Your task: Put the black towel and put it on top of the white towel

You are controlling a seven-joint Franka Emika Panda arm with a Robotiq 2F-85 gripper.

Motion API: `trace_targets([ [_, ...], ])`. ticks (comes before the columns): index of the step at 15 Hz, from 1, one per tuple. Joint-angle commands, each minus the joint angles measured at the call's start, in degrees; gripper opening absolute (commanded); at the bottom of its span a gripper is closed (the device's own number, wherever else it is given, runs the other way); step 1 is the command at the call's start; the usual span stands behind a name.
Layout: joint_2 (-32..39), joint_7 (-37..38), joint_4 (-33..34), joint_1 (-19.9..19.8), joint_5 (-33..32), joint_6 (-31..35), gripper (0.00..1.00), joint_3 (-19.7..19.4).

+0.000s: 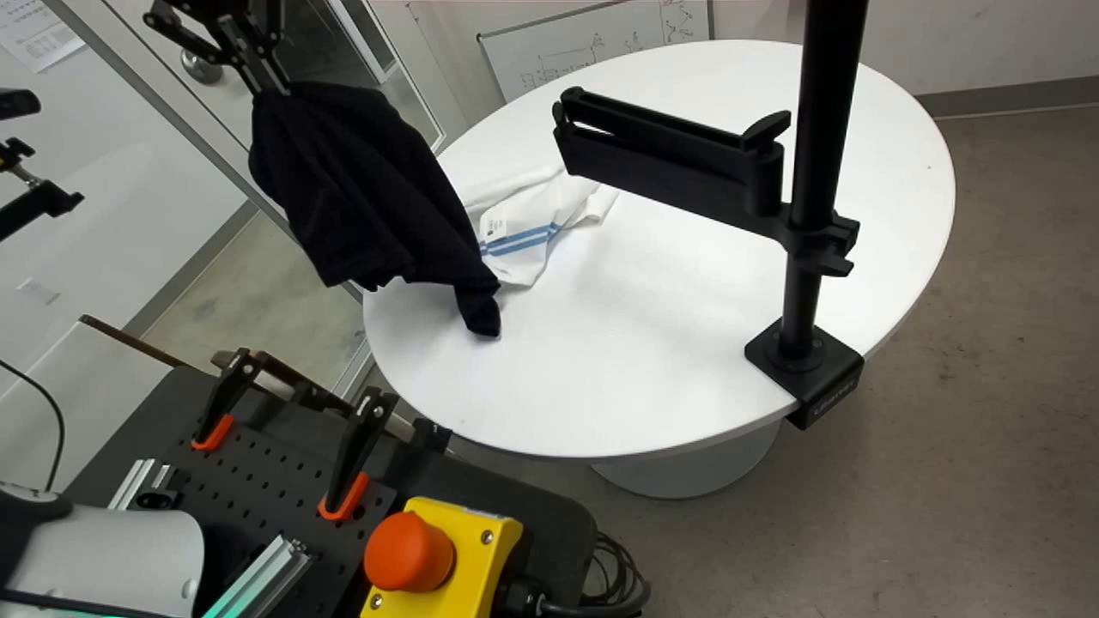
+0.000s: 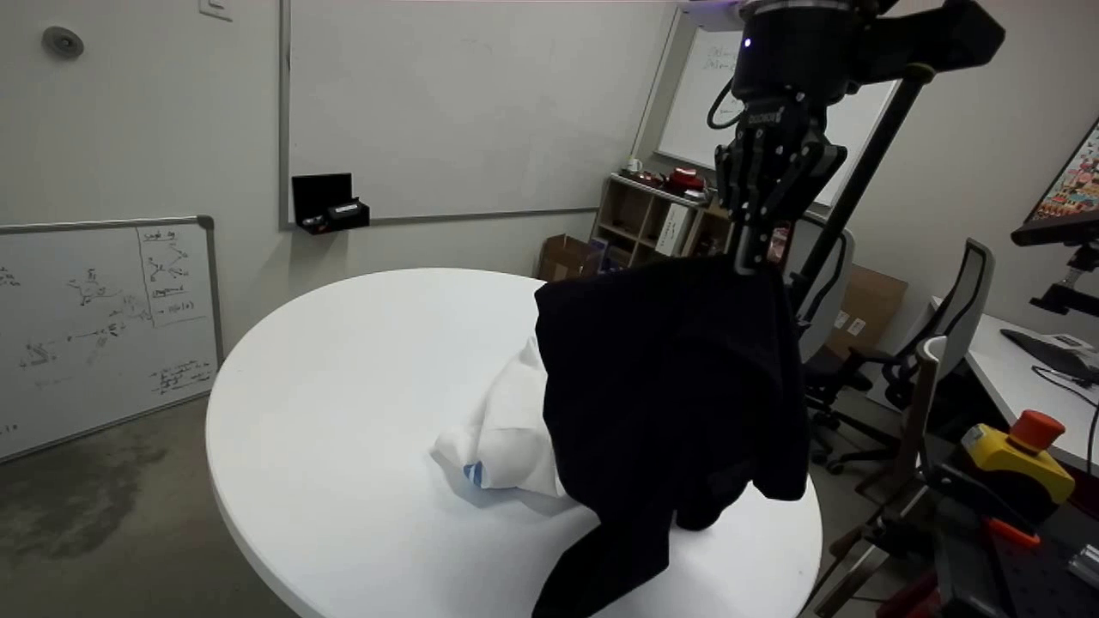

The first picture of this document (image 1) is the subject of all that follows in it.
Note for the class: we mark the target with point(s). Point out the thin brown bar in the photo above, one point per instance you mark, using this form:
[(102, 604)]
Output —
[(138, 340)]

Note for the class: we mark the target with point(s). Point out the black mount bracket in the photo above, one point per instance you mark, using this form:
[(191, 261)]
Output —
[(38, 202)]

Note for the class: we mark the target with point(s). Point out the white table pedestal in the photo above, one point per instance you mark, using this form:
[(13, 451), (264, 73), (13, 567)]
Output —
[(688, 473)]

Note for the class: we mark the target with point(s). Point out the black towel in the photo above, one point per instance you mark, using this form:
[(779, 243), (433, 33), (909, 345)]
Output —
[(354, 193)]

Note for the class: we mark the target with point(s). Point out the black pole stand with clamp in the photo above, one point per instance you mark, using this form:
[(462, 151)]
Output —
[(673, 154)]

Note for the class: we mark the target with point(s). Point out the yellow emergency stop red button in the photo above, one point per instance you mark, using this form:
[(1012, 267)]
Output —
[(467, 549)]

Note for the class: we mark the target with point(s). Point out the white towel with blue stripe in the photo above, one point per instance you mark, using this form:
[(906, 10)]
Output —
[(538, 210)]

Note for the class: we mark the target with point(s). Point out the white paper notice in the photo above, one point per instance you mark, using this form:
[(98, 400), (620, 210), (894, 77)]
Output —
[(37, 28)]

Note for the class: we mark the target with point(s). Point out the silver aluminium extrusion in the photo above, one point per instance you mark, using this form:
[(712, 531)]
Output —
[(259, 576), (138, 484)]

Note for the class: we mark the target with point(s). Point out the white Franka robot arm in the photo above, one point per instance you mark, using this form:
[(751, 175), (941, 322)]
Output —
[(103, 562)]

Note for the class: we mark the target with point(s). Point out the black perforated base board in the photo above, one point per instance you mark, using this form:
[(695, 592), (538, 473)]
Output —
[(277, 481)]

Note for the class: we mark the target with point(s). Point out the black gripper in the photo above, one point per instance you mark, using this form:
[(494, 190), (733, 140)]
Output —
[(218, 18)]

